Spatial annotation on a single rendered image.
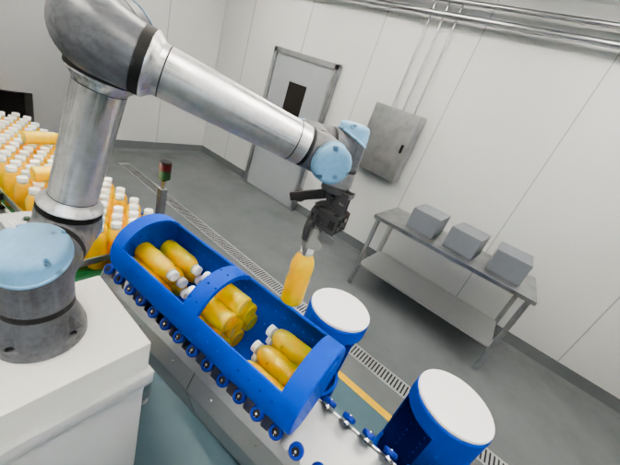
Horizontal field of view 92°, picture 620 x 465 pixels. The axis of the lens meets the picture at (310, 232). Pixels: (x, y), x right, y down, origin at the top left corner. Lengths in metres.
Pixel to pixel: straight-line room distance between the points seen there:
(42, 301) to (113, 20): 0.48
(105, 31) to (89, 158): 0.27
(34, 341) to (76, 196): 0.28
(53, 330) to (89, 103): 0.43
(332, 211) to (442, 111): 3.36
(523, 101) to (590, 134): 0.65
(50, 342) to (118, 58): 0.53
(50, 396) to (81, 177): 0.40
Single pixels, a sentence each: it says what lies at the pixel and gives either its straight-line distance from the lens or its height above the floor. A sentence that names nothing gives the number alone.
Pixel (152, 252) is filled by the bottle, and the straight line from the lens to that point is 1.24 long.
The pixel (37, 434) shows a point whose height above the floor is 1.15.
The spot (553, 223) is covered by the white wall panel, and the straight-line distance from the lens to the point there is 3.94.
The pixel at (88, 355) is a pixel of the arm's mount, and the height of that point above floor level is 1.24.
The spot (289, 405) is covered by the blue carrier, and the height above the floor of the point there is 1.13.
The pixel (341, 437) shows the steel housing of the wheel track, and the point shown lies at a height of 0.93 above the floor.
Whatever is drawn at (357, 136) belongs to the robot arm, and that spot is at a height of 1.78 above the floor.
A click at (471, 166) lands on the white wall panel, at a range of 3.92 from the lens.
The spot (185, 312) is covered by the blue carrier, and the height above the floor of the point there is 1.13.
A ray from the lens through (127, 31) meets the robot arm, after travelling 0.51.
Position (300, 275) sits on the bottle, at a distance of 0.86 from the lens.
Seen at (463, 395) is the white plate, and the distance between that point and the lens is 1.40.
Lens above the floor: 1.85
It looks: 24 degrees down
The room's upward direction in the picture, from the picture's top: 20 degrees clockwise
